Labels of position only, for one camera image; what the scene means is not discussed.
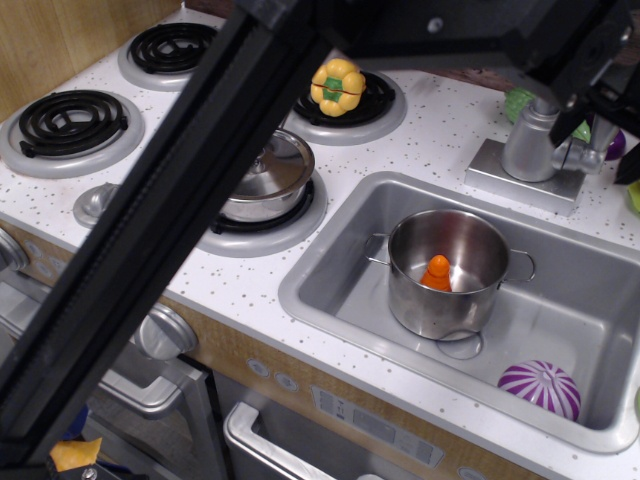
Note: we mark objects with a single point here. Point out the grey control panel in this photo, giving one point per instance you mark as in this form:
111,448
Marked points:
387,432

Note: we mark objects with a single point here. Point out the grey toy sink basin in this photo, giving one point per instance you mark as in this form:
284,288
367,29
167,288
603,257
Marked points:
533,320

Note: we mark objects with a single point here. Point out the silver countertop knob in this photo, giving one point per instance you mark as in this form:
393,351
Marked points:
91,204

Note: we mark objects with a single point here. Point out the silver left edge knob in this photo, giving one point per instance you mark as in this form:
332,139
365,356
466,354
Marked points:
13,257

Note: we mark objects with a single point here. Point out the yellow toy bell pepper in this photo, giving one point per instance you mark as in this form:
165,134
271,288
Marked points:
337,87

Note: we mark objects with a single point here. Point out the purple striped toy onion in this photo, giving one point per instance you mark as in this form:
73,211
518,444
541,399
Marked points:
545,385

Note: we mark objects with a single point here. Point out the silver stove knob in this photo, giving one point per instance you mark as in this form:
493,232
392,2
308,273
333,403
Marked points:
164,334

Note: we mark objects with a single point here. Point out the green toy lettuce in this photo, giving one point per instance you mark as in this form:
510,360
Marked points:
518,98

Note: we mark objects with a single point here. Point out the purple toy eggplant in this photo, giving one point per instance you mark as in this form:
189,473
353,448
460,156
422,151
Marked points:
617,147

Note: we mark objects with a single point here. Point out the orange toy carrot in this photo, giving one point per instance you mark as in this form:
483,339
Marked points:
437,274

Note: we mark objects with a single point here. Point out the steel saucepan with lid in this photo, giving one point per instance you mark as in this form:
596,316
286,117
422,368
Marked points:
275,181

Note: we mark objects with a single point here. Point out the back right black burner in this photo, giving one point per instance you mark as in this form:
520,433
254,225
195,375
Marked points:
381,110

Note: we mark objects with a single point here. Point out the green toy vegetable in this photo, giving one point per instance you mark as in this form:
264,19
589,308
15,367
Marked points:
633,191

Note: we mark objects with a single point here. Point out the yellow cloth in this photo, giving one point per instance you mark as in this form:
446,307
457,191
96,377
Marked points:
73,454

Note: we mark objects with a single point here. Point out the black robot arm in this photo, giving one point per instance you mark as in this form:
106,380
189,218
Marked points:
246,83

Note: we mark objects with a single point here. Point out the steel pot with handles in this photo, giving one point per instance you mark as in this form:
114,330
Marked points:
480,262

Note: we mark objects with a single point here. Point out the front left black burner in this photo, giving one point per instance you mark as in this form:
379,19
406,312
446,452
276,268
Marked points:
71,133

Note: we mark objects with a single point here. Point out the black burner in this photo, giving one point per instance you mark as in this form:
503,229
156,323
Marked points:
268,238
71,133
381,110
164,57

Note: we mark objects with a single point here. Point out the silver dishwasher door handle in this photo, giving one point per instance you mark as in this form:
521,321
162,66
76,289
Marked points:
239,434

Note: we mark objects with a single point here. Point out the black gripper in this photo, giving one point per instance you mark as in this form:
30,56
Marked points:
614,96

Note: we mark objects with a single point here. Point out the silver toy faucet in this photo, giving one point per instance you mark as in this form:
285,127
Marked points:
528,169

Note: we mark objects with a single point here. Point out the blue cloth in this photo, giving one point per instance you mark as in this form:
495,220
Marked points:
76,427

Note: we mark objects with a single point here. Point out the front right black burner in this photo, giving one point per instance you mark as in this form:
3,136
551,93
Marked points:
268,238

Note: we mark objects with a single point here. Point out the back left black burner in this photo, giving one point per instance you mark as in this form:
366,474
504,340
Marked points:
164,57

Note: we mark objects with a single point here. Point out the silver oven door handle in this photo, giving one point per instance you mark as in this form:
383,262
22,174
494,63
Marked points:
153,388

